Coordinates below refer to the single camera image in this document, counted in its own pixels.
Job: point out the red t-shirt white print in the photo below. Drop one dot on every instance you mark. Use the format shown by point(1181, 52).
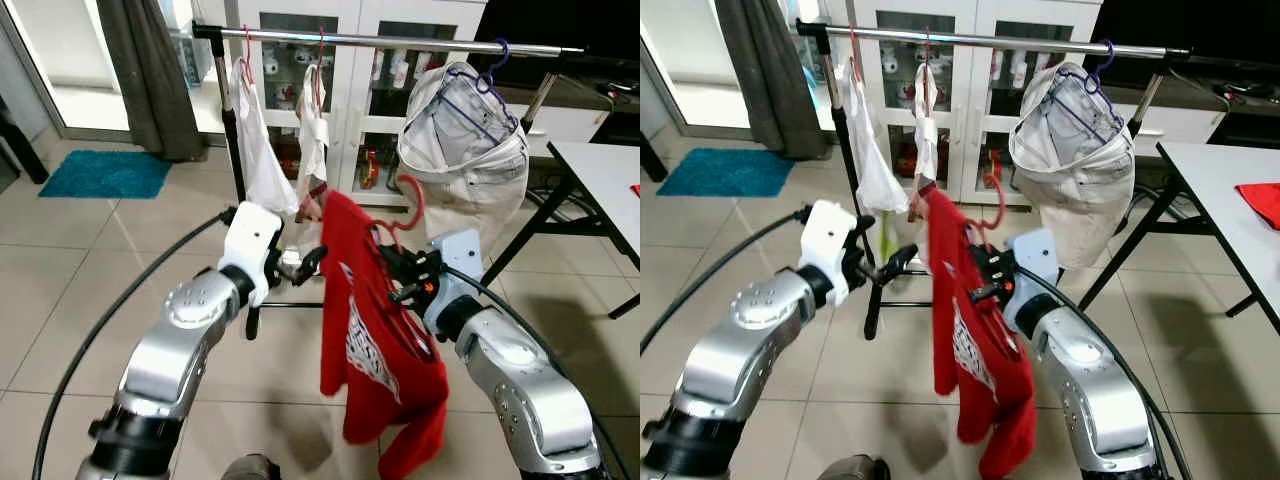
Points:
point(348, 255)
point(955, 260)

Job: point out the red clothes hanger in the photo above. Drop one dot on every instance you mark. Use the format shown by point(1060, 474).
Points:
point(1001, 205)
point(247, 45)
point(927, 60)
point(320, 60)
point(419, 207)
point(855, 45)

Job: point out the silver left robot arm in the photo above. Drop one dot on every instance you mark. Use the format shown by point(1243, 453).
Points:
point(175, 340)
point(745, 335)

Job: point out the purple clothes hanger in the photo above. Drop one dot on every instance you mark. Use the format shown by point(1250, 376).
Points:
point(490, 80)
point(1098, 80)

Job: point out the green cloth strip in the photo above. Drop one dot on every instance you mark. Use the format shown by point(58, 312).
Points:
point(888, 240)

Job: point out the white garment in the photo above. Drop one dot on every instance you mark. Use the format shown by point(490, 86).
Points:
point(926, 140)
point(262, 160)
point(313, 140)
point(872, 170)

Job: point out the beige garment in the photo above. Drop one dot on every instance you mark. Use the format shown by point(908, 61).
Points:
point(1085, 200)
point(480, 190)

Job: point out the white glass-door cabinet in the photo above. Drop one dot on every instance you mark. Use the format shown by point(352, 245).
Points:
point(350, 130)
point(966, 120)

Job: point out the teal floor mat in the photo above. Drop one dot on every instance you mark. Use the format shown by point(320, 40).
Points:
point(105, 175)
point(725, 172)

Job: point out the grey curtain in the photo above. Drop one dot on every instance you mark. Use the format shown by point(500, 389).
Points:
point(150, 80)
point(765, 80)

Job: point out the white table black legs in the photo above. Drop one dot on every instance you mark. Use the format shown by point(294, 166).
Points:
point(600, 170)
point(1215, 165)

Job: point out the metal clothes rack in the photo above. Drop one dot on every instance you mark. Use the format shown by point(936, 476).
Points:
point(1000, 41)
point(380, 40)

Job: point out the black furniture leg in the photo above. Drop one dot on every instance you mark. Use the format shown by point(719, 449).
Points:
point(22, 140)
point(652, 158)

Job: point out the black tv bench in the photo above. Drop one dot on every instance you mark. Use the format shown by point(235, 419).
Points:
point(1230, 100)
point(600, 100)

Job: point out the glass sliding door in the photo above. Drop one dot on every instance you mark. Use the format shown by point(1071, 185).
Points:
point(60, 50)
point(680, 50)

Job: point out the black television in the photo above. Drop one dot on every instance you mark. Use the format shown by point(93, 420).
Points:
point(570, 25)
point(1190, 25)

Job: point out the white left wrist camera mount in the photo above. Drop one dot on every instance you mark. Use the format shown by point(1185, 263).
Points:
point(248, 240)
point(828, 240)

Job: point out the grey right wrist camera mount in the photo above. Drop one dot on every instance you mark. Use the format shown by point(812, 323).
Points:
point(462, 258)
point(1038, 258)

